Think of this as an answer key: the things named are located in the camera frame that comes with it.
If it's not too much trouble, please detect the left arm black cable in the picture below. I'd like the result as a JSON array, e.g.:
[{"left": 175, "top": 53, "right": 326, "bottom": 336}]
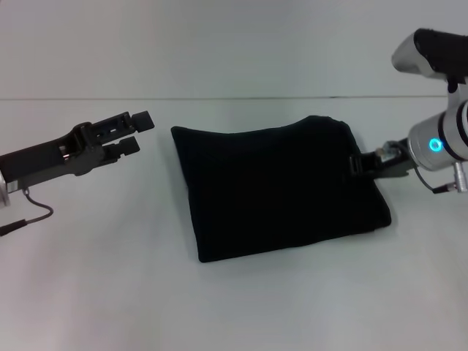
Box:
[{"left": 0, "top": 187, "right": 55, "bottom": 238}]

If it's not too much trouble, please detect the translucent network cable plug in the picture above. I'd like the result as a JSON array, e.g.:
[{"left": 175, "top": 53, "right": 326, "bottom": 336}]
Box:
[{"left": 375, "top": 143, "right": 400, "bottom": 162}]

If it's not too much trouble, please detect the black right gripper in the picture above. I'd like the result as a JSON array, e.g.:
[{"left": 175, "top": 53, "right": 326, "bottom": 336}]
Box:
[{"left": 348, "top": 137, "right": 420, "bottom": 181}]

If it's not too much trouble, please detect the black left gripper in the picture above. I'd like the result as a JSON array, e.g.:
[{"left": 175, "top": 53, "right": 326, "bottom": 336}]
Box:
[{"left": 0, "top": 110, "right": 155, "bottom": 188}]

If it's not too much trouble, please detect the black shirt with FREE print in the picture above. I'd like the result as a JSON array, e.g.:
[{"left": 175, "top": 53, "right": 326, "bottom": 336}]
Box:
[{"left": 170, "top": 114, "right": 393, "bottom": 263}]

